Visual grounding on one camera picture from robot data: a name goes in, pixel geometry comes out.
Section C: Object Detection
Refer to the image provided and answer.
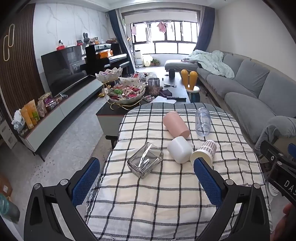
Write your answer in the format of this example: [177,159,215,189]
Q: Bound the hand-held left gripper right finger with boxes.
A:
[193,157,275,241]

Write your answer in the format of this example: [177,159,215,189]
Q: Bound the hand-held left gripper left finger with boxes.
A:
[23,157,101,241]

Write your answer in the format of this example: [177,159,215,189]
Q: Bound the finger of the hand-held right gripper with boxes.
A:
[260,140,285,168]
[287,143,296,161]

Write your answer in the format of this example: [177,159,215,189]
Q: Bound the checked pattern cup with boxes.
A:
[190,140,217,166]

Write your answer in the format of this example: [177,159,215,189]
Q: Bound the white cup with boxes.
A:
[167,136,194,164]

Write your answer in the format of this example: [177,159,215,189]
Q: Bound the pink cup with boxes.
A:
[162,111,191,139]

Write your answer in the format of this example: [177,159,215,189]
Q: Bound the clear square glass cup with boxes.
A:
[127,142,164,179]

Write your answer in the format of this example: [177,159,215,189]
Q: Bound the person's right hand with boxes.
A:
[275,202,296,241]

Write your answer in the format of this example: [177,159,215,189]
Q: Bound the white ribbed appliance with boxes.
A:
[266,178,281,198]

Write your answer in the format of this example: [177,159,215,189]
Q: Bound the grey cloth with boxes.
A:
[254,115,296,151]

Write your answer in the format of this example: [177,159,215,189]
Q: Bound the black white checked tablecloth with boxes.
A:
[84,102,273,241]

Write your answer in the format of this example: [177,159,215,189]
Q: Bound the grey corner sofa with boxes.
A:
[164,50,296,144]

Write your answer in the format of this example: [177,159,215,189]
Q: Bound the cardboard box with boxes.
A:
[0,174,13,198]

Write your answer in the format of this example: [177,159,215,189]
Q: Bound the white television cabinet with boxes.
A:
[18,74,110,162]

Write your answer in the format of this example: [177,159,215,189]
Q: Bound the teal bag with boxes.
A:
[0,193,20,223]

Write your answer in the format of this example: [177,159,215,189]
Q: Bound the yellow packets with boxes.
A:
[20,99,41,129]

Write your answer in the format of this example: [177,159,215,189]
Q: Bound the snack packets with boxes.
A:
[37,92,63,117]

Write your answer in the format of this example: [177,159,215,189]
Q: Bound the white crumpled cloth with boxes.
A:
[12,110,25,131]

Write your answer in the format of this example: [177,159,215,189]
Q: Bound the white paper sheet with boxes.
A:
[151,95,176,104]

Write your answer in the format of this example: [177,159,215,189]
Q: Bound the tiered white snack bowl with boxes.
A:
[95,67,147,111]

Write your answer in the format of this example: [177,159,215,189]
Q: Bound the dark coffee table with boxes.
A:
[96,71,191,149]

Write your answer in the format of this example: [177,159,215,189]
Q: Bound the yellow rabbit ear stool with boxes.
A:
[180,69,201,103]

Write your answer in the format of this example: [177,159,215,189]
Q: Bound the light green blanket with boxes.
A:
[181,49,235,79]

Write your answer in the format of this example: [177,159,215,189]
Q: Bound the glass jar with nuts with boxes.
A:
[147,77,161,96]

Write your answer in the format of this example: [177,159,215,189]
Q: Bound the white scalloped plate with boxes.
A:
[119,77,146,87]

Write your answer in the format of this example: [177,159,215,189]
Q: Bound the black flat television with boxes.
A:
[41,45,90,97]

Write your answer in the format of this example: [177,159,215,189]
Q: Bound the black upright piano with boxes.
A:
[80,43,130,76]

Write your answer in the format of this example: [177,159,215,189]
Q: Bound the white floor appliance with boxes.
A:
[134,49,143,68]

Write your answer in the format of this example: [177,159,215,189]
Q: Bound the blue curtain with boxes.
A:
[196,6,216,53]
[108,10,136,75]

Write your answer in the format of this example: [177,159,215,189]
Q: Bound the gold paperclip wall ornament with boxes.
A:
[3,24,16,61]

